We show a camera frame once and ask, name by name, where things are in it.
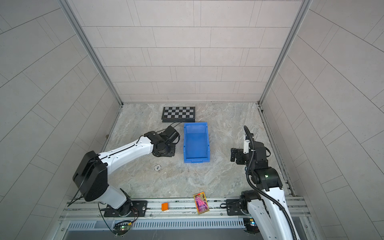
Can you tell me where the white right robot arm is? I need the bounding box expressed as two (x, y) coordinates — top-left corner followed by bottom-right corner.
(231, 126), (300, 240)

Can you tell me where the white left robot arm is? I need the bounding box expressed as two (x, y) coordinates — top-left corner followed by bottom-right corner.
(73, 126), (180, 217)

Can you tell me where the blue plastic bin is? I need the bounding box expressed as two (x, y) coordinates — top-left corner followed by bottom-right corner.
(183, 123), (211, 164)

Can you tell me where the round poker chip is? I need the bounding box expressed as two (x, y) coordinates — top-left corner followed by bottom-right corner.
(154, 165), (161, 172)

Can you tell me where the black folded chess board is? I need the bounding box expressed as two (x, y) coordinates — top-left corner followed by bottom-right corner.
(161, 107), (196, 123)

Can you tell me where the colourful card pack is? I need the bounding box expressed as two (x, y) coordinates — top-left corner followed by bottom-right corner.
(193, 192), (210, 215)

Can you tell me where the orange small block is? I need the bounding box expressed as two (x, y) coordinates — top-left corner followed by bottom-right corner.
(161, 203), (169, 212)

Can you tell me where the green circuit board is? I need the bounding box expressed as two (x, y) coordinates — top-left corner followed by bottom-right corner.
(114, 221), (133, 236)

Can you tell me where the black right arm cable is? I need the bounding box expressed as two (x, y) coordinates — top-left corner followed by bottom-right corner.
(242, 125), (298, 240)

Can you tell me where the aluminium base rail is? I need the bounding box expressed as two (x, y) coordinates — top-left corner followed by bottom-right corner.
(59, 197), (246, 221)

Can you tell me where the aluminium corner frame post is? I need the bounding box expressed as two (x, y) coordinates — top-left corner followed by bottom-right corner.
(259, 0), (312, 106)

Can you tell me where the left aluminium corner post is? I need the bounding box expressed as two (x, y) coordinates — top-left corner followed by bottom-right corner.
(57, 0), (124, 107)

